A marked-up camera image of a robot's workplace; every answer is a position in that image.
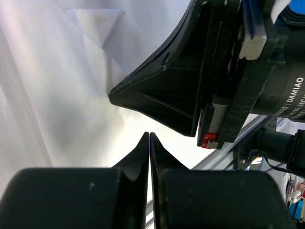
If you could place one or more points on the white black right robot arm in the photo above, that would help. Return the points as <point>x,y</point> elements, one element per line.
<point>284,92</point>

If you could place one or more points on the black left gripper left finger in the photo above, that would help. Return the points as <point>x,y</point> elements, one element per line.
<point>80,197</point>

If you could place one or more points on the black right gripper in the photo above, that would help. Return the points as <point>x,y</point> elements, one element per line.
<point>165,86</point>

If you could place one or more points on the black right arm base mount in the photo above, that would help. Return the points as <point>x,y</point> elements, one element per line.
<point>243,152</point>

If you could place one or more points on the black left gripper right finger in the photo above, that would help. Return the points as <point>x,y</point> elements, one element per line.
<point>213,199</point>

